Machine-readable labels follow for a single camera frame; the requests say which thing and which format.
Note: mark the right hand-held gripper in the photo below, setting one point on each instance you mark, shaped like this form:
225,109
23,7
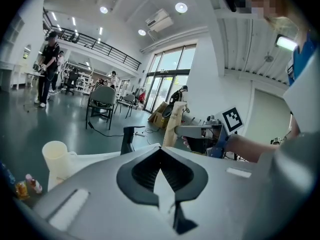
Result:
232,120

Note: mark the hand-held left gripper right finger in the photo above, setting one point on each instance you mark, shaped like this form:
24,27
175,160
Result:
220,196

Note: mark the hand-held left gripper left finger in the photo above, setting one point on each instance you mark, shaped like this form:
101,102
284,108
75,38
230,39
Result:
100,196

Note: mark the cream cup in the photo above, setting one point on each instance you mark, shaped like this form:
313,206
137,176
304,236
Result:
56,159

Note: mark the person's right forearm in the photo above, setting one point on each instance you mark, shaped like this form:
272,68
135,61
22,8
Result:
250,146

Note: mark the person's right hand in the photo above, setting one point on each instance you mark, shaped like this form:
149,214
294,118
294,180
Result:
187,142

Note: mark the black round pot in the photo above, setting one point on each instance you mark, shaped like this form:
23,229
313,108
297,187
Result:
168,112

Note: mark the cardboard box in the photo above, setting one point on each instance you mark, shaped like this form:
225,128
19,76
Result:
157,115

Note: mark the white power strip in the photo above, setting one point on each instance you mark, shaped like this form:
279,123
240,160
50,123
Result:
140,134

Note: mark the black faucet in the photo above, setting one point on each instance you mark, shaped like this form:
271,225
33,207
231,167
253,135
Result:
128,139

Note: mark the small drink bottle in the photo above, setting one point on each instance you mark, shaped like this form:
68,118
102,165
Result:
33,184

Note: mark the grey-green chair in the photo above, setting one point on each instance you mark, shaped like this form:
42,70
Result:
128,100
102,96

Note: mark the orange snack packet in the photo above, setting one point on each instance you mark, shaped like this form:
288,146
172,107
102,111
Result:
22,190

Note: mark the clear water bottle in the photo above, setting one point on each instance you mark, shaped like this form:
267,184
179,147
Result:
6,174

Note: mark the round ceiling light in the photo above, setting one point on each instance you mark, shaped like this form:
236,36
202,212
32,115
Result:
142,32
181,7
103,9

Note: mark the light grey vest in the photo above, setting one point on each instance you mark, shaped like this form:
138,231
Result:
305,104

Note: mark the ceiling air conditioner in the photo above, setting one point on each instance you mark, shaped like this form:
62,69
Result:
160,20

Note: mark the black office chair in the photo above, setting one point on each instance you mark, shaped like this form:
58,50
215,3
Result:
72,80

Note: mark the long fluorescent ceiling light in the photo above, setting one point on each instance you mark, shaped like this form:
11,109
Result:
286,42

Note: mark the black mezzanine railing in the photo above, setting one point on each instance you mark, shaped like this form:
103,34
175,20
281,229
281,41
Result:
100,46

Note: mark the blue polo shirt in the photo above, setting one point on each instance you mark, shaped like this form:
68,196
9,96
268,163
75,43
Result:
300,59

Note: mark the white folding table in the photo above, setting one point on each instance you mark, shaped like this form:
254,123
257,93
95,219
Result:
33,74

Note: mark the person's head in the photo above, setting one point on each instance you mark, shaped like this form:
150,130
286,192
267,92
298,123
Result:
270,1

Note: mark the white shelf cabinet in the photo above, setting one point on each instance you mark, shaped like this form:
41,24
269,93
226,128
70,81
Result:
12,46

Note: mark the glass window wall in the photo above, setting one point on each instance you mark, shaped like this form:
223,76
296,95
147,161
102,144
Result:
170,76

